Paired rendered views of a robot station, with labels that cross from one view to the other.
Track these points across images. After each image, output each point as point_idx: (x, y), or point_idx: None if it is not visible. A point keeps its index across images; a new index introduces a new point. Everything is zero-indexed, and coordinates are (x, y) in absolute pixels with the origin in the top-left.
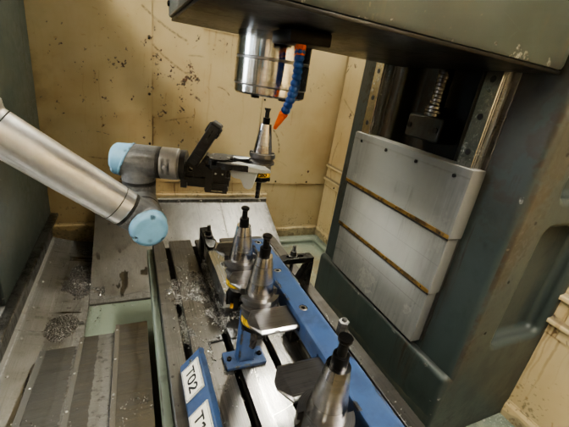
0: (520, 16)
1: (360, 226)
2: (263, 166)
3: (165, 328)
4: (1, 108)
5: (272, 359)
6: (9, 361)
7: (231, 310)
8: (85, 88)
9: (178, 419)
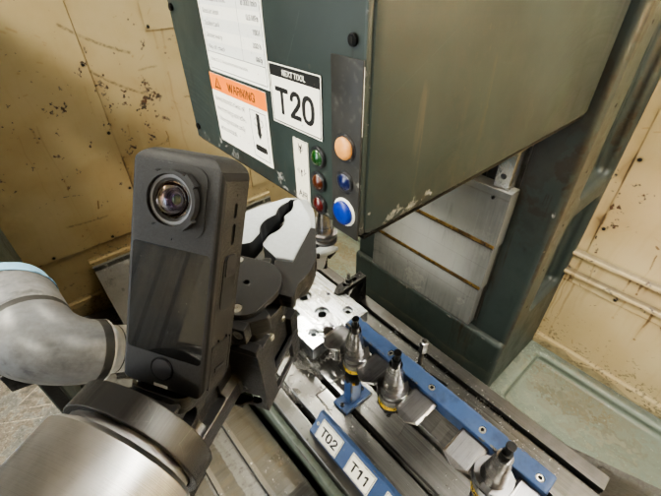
0: (561, 103)
1: (398, 232)
2: (330, 246)
3: None
4: (118, 332)
5: (370, 385)
6: None
7: None
8: (30, 154)
9: (333, 472)
